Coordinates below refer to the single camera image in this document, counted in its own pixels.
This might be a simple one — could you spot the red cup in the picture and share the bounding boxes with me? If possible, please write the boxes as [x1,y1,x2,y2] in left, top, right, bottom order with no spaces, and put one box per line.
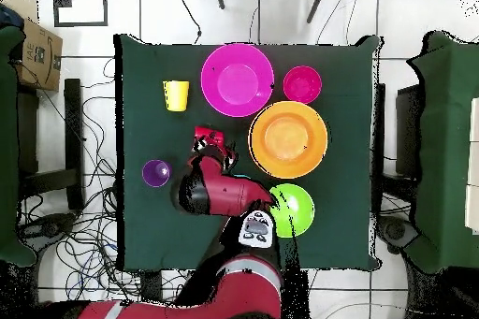
[193,125,225,148]

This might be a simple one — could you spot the large orange bowl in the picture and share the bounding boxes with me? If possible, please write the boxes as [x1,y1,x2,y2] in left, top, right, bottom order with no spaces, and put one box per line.
[248,100,329,180]

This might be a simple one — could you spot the large pink bowl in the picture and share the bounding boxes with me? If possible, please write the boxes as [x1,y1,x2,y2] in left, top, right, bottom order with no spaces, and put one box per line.
[200,42,276,118]

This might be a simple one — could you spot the purple cup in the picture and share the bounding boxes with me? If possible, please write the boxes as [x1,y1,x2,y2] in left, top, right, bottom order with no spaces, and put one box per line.
[141,158,173,188]

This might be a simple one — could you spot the yellow cup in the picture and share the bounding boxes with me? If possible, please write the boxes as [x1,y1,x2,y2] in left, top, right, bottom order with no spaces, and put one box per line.
[162,80,191,113]

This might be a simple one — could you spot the green bowl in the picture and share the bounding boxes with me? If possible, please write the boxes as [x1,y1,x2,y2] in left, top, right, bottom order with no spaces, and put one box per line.
[268,182,316,239]

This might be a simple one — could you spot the small crimson bowl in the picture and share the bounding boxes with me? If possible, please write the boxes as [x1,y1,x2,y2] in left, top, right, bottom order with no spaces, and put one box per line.
[283,65,323,106]

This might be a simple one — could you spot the dark green tablecloth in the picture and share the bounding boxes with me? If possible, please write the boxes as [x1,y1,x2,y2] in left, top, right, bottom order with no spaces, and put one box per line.
[113,33,385,272]

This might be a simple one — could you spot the black power adapter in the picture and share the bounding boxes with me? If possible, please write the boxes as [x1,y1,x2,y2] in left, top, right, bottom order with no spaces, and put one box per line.
[140,271,163,303]

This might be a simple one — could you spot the black chair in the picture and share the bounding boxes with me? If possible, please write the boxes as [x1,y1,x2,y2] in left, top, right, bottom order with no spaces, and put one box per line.
[395,84,426,178]

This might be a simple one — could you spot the cardboard box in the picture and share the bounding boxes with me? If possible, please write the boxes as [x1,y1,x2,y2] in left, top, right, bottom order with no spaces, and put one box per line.
[14,17,64,93]

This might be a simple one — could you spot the green clothed side table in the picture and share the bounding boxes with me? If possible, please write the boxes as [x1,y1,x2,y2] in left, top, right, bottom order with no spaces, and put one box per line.
[405,30,479,275]
[0,24,38,268]

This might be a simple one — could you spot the black cable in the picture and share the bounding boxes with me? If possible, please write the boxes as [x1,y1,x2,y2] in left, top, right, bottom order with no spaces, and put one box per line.
[175,0,203,45]

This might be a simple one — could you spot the tangle of cables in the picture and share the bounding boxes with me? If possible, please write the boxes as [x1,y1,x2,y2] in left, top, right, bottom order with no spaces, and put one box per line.
[18,58,188,305]

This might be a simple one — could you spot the black stool frame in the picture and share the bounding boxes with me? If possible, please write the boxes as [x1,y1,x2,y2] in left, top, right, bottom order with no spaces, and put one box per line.
[16,78,85,211]

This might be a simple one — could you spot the black pedestal leg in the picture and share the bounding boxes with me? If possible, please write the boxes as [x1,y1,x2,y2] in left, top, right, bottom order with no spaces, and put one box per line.
[375,215,418,251]
[18,212,78,245]

